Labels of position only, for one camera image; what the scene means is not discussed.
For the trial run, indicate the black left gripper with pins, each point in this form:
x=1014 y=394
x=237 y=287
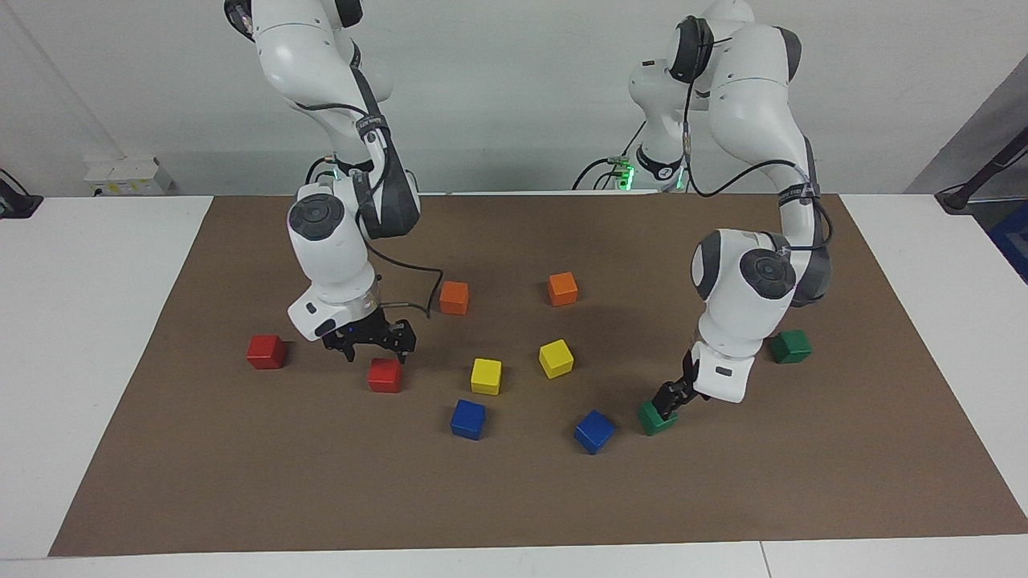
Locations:
x=688 y=373

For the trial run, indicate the blue box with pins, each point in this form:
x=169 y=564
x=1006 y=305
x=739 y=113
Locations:
x=1013 y=241

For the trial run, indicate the blue wooden cube block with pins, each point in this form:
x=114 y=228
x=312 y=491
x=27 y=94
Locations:
x=467 y=419
x=593 y=431

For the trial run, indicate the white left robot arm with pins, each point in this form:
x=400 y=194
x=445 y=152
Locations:
x=723 y=337

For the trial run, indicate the yellow wooden cube block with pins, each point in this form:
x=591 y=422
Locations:
x=486 y=376
x=556 y=358

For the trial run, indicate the black device on table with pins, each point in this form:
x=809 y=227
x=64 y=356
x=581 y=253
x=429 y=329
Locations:
x=16 y=205

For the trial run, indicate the black stand pole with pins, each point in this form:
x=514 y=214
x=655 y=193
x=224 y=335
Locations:
x=988 y=172

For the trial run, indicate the brown paper table mat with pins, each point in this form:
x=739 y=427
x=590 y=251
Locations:
x=514 y=498

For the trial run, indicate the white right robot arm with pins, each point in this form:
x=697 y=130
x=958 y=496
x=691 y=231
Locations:
x=329 y=265

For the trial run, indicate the orange wooden cube block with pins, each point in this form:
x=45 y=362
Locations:
x=454 y=297
x=562 y=289

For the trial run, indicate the green wooden cube block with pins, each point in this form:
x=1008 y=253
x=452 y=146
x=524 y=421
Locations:
x=791 y=346
x=650 y=422

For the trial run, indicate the red wooden cube block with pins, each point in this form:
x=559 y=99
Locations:
x=385 y=377
x=266 y=352

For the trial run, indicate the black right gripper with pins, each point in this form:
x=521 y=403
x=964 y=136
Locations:
x=365 y=329

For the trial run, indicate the white wall outlet box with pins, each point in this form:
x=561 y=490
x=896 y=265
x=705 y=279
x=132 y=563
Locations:
x=128 y=172

